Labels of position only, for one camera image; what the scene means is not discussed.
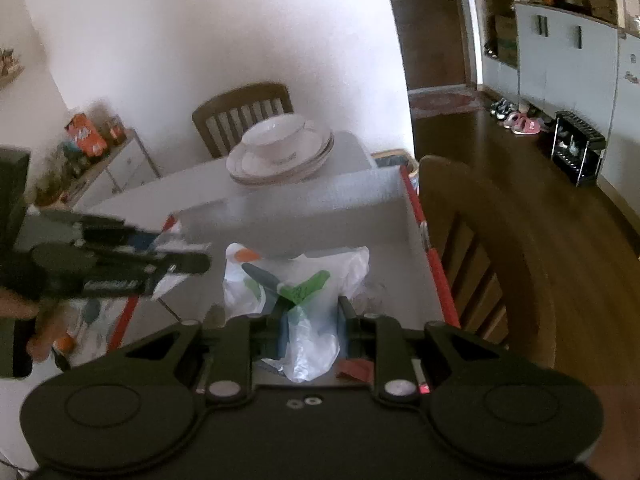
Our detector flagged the pink sandals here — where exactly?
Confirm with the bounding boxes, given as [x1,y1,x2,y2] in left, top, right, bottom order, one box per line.
[505,112,544,136]

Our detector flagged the black shoe rack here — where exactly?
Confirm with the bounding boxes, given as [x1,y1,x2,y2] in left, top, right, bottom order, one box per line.
[551,110,608,187]

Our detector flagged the dark sneakers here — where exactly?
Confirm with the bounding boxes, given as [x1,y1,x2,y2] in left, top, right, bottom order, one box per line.
[489,100,519,121]

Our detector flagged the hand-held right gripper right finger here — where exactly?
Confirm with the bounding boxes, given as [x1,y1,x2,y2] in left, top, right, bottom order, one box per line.
[337,296,507,404]

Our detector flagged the red cardboard box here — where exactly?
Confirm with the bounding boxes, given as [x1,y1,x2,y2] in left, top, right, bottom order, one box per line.
[107,165,462,392]

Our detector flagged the white green-printed plastic bag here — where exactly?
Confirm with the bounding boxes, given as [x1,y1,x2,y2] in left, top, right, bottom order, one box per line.
[222,242,372,384]

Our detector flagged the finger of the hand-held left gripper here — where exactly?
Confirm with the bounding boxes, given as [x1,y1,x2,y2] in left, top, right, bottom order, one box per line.
[42,211,168,256]
[84,251,212,298]

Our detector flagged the brown wooden door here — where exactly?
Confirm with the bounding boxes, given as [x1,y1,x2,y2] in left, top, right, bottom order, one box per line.
[384,0,474,92]

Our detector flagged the wooden chair with curved back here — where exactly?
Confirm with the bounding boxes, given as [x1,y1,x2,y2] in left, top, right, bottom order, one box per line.
[417,155,559,370]

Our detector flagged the white side cabinet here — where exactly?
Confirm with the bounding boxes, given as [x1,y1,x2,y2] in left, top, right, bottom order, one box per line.
[65,127,164,207]

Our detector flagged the red door mat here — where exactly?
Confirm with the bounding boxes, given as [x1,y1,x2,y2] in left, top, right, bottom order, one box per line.
[409,89,484,120]

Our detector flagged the person's left hand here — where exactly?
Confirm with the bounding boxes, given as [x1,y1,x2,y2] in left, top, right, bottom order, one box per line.
[0,287,68,363]

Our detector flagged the white bowl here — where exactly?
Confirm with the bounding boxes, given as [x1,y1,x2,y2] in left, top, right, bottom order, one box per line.
[241,114,321,162]

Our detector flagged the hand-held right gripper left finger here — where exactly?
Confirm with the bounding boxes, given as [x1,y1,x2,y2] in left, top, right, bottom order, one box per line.
[107,297,289,404]

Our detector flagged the grey wall cabinet unit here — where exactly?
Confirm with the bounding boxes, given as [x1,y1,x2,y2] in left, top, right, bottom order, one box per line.
[457,0,640,226]

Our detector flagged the wooden slat-back chair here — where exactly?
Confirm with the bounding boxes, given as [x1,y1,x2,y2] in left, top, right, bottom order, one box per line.
[192,82,295,160]

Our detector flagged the orange snack bag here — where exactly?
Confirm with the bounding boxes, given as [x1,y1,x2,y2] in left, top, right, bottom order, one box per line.
[65,112,110,157]

